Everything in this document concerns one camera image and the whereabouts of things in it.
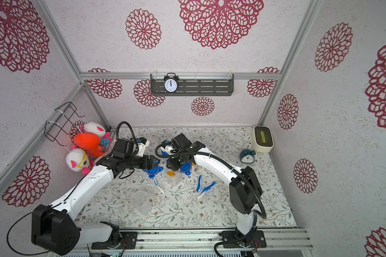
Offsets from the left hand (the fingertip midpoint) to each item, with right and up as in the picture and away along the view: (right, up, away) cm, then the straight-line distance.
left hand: (154, 161), depth 82 cm
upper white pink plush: (-38, +19, +12) cm, 44 cm away
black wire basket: (-45, +21, -4) cm, 50 cm away
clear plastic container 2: (-10, -21, +4) cm, 23 cm away
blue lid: (+16, -6, +16) cm, 23 cm away
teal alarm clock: (+53, +2, +16) cm, 55 cm away
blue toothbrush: (+23, -15, +10) cm, 29 cm away
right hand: (+7, 0, +1) cm, 7 cm away
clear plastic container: (+9, -11, +5) cm, 15 cm away
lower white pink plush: (-37, +1, -3) cm, 37 cm away
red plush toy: (-38, +10, +6) cm, 39 cm away
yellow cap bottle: (+8, -6, 0) cm, 10 cm away
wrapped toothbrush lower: (+26, -18, +6) cm, 32 cm away
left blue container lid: (-5, -8, +15) cm, 18 cm away
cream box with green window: (+66, +12, +25) cm, 71 cm away
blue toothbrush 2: (+29, -15, +8) cm, 33 cm away
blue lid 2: (+6, +5, -7) cm, 11 cm away
